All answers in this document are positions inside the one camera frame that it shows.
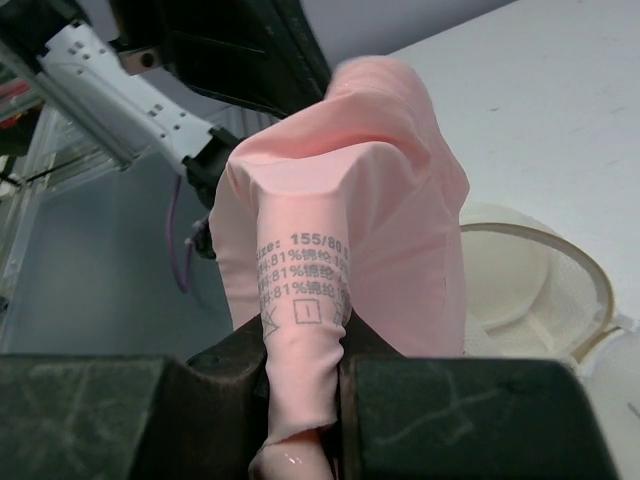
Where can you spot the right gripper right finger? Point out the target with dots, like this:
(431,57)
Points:
(463,418)

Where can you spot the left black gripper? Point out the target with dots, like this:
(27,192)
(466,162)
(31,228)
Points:
(259,55)

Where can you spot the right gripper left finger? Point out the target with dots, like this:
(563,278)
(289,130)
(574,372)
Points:
(134,417)

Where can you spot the pink bra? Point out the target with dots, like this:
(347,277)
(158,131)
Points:
(349,207)

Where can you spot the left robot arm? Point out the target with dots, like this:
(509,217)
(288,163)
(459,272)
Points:
(54,46)

